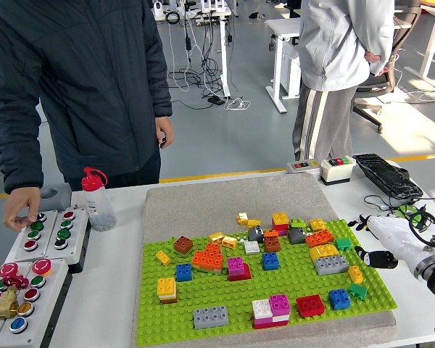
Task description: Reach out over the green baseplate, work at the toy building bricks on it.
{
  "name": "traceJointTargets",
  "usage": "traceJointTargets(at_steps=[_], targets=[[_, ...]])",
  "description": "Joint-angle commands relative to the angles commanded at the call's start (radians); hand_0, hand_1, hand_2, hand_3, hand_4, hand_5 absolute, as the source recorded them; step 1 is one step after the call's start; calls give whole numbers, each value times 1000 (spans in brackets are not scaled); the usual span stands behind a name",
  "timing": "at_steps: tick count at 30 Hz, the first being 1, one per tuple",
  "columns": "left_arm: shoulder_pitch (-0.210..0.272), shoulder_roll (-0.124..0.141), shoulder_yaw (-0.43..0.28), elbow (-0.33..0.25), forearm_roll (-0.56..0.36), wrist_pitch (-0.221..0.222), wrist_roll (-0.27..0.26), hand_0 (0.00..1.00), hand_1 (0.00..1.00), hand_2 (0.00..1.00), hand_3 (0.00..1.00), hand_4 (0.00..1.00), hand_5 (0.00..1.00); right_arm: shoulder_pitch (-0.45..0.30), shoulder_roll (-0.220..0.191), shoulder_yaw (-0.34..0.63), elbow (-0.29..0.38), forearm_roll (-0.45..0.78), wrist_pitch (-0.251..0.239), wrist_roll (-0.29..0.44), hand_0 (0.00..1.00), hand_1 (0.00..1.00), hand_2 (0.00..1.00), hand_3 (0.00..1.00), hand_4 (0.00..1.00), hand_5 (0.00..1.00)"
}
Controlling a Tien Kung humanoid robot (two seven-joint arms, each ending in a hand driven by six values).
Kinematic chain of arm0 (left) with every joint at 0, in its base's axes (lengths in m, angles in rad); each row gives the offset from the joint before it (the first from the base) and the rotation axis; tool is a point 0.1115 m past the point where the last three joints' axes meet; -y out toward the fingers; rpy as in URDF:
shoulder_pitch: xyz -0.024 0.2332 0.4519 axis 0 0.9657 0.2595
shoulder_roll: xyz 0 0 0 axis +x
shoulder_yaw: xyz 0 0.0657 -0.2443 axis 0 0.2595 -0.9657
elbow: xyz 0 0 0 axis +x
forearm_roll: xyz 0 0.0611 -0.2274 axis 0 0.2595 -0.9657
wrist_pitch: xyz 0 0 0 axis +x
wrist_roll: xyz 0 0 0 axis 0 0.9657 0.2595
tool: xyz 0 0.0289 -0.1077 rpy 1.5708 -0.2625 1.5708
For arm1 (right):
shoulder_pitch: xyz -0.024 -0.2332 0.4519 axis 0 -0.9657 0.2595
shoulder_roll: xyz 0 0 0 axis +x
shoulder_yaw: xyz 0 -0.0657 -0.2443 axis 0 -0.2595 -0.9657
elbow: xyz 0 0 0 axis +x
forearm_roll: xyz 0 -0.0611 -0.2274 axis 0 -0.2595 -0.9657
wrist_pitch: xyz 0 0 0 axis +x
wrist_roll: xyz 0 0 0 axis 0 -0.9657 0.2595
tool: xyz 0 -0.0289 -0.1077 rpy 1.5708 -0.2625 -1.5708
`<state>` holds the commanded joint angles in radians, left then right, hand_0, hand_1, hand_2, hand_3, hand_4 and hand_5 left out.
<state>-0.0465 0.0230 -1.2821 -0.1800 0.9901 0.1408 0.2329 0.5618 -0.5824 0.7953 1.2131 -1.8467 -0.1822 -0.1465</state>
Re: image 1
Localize black keyboard tray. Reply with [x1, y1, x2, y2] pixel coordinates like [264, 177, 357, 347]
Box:
[352, 152, 424, 200]

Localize light green tape roll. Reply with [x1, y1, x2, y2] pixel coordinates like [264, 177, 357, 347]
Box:
[397, 204, 423, 220]

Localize red square brick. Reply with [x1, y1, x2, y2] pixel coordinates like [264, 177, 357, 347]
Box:
[296, 294, 326, 319]

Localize white desk with tower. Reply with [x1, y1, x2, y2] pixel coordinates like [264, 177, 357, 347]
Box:
[265, 17, 302, 115]

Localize orange brick cluster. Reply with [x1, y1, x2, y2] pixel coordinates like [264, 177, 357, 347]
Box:
[191, 242, 225, 273]

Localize white emergency-stop button box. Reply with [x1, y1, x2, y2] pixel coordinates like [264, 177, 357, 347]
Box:
[0, 257, 70, 348]

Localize person's right hand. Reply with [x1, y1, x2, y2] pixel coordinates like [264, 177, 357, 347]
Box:
[2, 186, 43, 233]

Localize grey eight-stud brick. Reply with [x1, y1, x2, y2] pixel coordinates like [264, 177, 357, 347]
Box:
[194, 305, 230, 330]

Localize grey switch box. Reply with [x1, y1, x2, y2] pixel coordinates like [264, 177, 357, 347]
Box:
[286, 159, 322, 175]

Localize orange long brick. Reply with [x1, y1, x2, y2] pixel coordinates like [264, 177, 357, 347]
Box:
[304, 228, 336, 249]

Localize white switch box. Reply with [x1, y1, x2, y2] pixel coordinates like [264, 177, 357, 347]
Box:
[319, 155, 357, 186]

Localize white eight-button control box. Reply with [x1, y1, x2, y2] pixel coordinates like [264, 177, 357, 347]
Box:
[13, 208, 91, 275]

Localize white desk with cables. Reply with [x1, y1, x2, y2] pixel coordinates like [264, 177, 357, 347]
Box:
[152, 0, 233, 98]

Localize dark grey brick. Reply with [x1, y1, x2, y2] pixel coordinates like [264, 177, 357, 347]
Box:
[288, 227, 308, 246]

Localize dark green brick piece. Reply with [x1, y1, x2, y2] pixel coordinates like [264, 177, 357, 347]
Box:
[349, 283, 369, 301]

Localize blue square brick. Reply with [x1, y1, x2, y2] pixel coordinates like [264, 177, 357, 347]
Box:
[261, 252, 281, 272]
[175, 262, 194, 283]
[328, 289, 352, 311]

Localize black white cable tangle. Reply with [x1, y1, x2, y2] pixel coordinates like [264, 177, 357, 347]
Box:
[165, 10, 236, 109]

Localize green studded baseplate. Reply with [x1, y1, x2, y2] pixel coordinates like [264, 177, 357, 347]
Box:
[136, 218, 398, 347]

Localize brown square brick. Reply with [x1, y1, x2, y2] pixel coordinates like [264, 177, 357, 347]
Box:
[173, 235, 195, 255]

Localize person's hand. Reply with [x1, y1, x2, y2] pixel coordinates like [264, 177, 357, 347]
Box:
[363, 50, 392, 77]

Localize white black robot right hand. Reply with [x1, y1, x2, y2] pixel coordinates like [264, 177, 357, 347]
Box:
[347, 213, 435, 278]

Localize yellow red brick stack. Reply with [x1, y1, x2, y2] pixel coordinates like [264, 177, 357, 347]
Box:
[271, 212, 290, 236]

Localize brass valve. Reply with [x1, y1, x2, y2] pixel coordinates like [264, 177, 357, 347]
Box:
[0, 286, 20, 320]

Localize clear bottle red cap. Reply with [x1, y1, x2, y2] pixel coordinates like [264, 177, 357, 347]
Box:
[80, 166, 117, 233]

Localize grey sloped brick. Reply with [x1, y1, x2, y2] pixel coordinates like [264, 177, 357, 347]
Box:
[247, 225, 265, 244]

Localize person's left hand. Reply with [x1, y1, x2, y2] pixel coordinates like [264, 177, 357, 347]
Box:
[154, 115, 175, 149]

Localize yellow curved brick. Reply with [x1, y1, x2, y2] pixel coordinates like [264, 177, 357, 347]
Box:
[309, 244, 340, 262]

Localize magenta square brick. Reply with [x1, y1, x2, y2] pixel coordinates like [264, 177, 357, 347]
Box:
[270, 292, 291, 316]
[227, 256, 247, 277]

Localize person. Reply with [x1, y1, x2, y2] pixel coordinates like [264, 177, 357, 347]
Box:
[291, 0, 396, 166]
[0, 0, 175, 233]

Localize white computer tower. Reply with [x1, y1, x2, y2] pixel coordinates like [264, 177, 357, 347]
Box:
[281, 45, 302, 99]

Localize grey-brown table mat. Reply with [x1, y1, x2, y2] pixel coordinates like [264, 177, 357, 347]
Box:
[130, 174, 398, 348]

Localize red sloped brick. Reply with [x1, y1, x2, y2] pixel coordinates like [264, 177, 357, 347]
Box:
[228, 262, 253, 283]

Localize yellow tan brick stack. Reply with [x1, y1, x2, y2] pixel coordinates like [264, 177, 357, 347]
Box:
[157, 277, 178, 305]

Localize orange brown brick stack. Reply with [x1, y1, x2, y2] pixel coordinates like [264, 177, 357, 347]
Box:
[263, 230, 282, 254]

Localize small narrow yellow brick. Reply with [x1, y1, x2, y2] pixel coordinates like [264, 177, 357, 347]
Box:
[155, 249, 172, 267]
[347, 265, 365, 285]

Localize white floor cable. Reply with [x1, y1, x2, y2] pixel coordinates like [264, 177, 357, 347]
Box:
[384, 54, 435, 105]

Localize white magenta brick stack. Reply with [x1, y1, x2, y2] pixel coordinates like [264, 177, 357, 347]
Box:
[252, 299, 291, 330]

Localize black cable with plug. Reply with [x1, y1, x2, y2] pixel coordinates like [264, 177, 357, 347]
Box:
[364, 194, 435, 228]

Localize grey block with hole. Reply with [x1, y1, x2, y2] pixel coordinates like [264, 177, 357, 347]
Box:
[39, 182, 73, 213]

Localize red valve handle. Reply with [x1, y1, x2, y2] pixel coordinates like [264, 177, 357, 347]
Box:
[1, 273, 30, 290]

